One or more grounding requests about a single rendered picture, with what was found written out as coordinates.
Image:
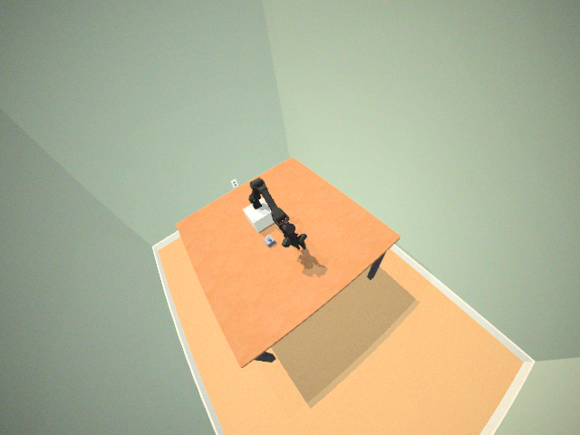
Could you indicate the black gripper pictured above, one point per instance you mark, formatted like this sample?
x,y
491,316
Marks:
x,y
297,240

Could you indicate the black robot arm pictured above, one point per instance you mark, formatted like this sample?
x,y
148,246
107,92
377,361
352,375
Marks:
x,y
258,187

